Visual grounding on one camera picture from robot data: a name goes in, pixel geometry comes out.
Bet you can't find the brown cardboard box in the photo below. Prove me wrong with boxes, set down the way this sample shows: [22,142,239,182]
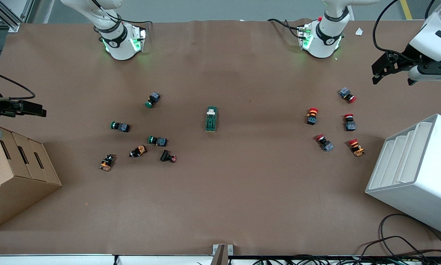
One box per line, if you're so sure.
[0,123,62,232]

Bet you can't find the white table edge rail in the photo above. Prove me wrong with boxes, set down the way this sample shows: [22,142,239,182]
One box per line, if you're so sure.
[0,254,214,265]

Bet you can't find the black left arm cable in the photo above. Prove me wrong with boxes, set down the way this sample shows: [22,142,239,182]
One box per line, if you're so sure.
[373,0,412,56]

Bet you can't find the grey metal bracket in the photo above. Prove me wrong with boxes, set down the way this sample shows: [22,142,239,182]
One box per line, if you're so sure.
[212,244,234,265]

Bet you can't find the black left base cable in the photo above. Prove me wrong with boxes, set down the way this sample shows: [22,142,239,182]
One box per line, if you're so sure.
[267,18,302,39]

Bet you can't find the aluminium frame profile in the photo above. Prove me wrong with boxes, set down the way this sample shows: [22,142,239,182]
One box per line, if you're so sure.
[0,0,35,32]

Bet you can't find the black right base cable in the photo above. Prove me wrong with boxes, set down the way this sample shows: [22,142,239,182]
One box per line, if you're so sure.
[94,0,153,28]

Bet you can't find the red mushroom button orange block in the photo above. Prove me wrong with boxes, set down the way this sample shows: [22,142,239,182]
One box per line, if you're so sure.
[348,138,365,157]
[306,107,319,126]

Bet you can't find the looped black cable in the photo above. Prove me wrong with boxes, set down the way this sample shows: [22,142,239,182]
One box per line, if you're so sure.
[358,213,441,259]

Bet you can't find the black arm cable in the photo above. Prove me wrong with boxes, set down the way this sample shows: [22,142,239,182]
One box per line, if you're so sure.
[373,0,412,56]
[0,68,36,101]

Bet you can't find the black push button orange block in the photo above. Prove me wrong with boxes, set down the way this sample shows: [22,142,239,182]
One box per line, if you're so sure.
[99,154,116,172]
[129,145,148,158]

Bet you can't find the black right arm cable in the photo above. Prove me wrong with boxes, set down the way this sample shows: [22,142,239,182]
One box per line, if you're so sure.
[0,68,36,101]

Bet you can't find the brown paper table cover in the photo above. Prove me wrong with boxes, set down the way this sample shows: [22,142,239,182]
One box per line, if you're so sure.
[0,18,441,256]

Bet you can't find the black cable bundle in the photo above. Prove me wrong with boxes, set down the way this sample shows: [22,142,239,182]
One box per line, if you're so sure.
[252,253,441,265]

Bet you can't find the green push button blue block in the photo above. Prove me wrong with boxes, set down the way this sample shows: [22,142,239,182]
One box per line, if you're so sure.
[145,92,161,109]
[148,135,168,147]
[110,121,131,133]

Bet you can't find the black base cable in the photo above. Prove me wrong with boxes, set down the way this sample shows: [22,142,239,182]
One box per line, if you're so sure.
[94,0,153,28]
[267,18,302,39]

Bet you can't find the black square button red terminals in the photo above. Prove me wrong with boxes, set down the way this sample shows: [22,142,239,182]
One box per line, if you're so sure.
[160,149,178,163]

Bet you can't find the white stepped storage box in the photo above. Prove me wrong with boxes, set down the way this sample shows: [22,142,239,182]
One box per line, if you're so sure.
[365,114,441,237]

